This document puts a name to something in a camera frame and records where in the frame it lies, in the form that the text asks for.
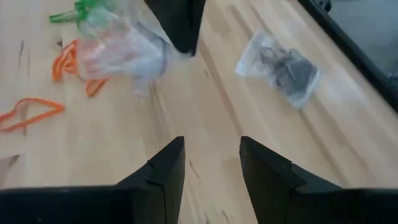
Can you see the clear zip bag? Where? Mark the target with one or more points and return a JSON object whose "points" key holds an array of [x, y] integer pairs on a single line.
{"points": [[252, 62], [130, 53]]}

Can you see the green rubber band pile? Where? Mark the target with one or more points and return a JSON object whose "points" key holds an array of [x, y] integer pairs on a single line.
{"points": [[81, 9]]}

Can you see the single orange rubber band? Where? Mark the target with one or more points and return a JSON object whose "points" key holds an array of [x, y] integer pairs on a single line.
{"points": [[46, 113]]}

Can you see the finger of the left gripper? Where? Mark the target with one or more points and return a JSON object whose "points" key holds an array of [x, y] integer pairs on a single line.
{"points": [[198, 18], [174, 18]]}

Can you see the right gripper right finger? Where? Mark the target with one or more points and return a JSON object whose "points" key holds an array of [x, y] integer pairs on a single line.
{"points": [[295, 202]]}

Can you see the orange rubber band pile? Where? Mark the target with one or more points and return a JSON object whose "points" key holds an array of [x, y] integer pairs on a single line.
{"points": [[65, 62]]}

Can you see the black aluminium table frame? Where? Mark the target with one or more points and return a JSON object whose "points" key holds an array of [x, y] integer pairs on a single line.
{"points": [[357, 53]]}

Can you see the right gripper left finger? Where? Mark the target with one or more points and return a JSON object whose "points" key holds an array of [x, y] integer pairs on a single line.
{"points": [[109, 205]]}

